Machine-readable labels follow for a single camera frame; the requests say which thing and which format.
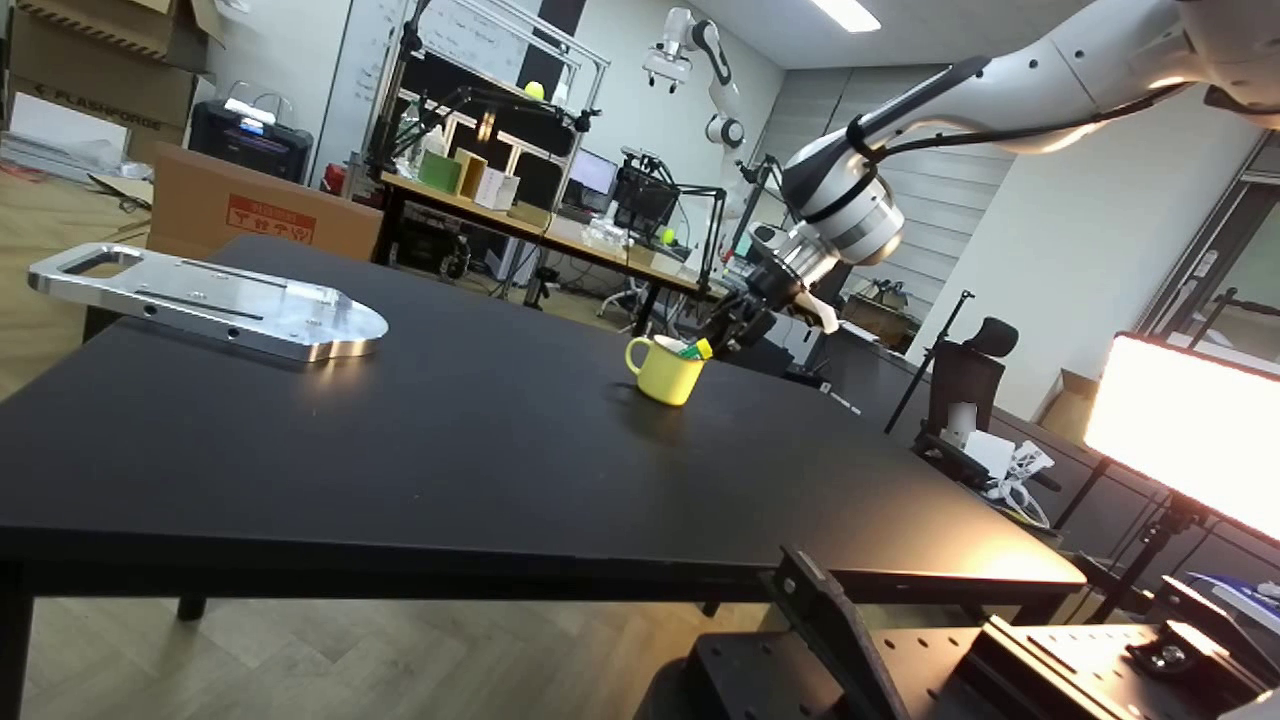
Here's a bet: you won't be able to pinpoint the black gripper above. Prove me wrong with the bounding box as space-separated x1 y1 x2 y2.
702 219 849 358

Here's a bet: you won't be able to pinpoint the yellow mug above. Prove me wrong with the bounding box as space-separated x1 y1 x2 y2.
622 333 708 412

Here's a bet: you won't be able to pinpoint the black 3D printer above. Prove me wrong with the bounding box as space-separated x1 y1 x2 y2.
613 148 683 248

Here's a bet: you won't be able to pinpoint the long wooden desk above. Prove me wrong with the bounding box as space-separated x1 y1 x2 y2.
378 169 752 335

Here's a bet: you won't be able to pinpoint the black tripod pole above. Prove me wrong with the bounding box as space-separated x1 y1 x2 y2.
881 286 980 436

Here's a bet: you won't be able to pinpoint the black office chair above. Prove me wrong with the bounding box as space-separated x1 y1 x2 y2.
921 316 1025 436

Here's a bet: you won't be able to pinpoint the grey window blind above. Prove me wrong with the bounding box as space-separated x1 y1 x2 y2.
757 54 1073 316

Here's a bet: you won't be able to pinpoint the green box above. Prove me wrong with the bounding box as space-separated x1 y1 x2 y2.
415 148 468 198

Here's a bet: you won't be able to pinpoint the black shelf rack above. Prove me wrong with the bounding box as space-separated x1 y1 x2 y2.
371 42 599 217

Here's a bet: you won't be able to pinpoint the ceiling light panel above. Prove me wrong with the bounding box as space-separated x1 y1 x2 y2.
809 0 886 36

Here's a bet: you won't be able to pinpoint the bright light panel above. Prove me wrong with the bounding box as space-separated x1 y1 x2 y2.
1079 333 1280 545

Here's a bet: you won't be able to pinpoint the brown cardboard box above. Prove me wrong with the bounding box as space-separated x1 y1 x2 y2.
148 144 387 267

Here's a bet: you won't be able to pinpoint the silver metal plate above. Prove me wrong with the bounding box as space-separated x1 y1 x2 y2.
26 239 394 377

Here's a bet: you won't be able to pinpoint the stacked cardboard boxes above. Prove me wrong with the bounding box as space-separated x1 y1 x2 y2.
5 0 218 137

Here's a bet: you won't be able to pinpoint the white adapter and cables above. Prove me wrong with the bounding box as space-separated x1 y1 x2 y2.
937 399 1064 530

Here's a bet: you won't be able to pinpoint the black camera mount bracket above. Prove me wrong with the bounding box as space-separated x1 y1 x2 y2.
764 541 918 720

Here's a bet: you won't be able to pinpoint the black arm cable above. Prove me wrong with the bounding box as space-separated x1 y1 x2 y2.
852 51 1203 153

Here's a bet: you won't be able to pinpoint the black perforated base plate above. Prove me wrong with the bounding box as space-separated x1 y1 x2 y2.
683 614 1280 720

